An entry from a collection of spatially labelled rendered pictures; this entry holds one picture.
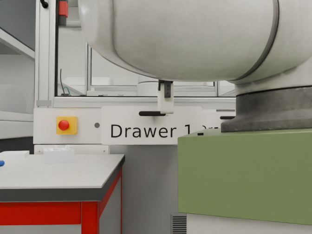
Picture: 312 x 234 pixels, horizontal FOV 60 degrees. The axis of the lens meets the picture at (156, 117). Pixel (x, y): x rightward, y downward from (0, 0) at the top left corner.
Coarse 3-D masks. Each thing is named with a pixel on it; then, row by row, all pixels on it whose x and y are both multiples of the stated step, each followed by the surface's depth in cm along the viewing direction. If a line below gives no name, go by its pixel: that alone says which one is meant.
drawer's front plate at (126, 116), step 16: (112, 112) 77; (128, 112) 77; (176, 112) 78; (192, 112) 78; (160, 128) 77; (176, 128) 77; (192, 128) 78; (112, 144) 77; (128, 144) 77; (144, 144) 77
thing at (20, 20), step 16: (0, 0) 145; (16, 0) 163; (32, 0) 187; (0, 16) 145; (16, 16) 163; (32, 16) 187; (0, 32) 146; (16, 32) 163; (32, 32) 187; (16, 48) 166; (32, 48) 187; (0, 112) 146; (0, 128) 146; (16, 128) 164; (32, 128) 188; (0, 144) 150; (16, 144) 168; (32, 144) 193
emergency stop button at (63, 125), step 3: (63, 120) 103; (60, 123) 102; (63, 123) 102; (66, 123) 102; (60, 126) 102; (63, 126) 102; (66, 126) 102; (60, 129) 103; (63, 129) 102; (66, 129) 103
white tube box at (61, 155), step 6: (48, 150) 85; (54, 150) 80; (60, 150) 81; (66, 150) 81; (72, 150) 82; (48, 156) 79; (54, 156) 80; (60, 156) 81; (66, 156) 81; (72, 156) 82; (48, 162) 79; (54, 162) 80; (60, 162) 81; (66, 162) 81
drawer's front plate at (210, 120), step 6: (204, 114) 110; (210, 114) 110; (216, 114) 110; (222, 114) 111; (228, 114) 111; (234, 114) 111; (204, 120) 110; (210, 120) 110; (216, 120) 110; (222, 120) 110; (210, 126) 110; (216, 126) 110
